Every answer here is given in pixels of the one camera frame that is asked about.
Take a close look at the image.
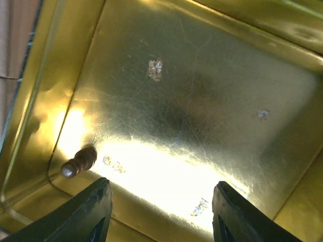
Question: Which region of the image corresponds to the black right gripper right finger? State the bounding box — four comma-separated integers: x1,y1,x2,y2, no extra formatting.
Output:
212,181,300,241

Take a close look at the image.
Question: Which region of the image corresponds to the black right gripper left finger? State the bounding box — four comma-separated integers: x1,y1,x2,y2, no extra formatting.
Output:
3,177,113,241

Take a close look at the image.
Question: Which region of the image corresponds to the wooden folding chess board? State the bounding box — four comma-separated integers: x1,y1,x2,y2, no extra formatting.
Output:
1,1,39,134

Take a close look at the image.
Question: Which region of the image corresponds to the gold tin tray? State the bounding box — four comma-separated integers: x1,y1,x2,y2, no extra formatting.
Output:
1,1,322,241

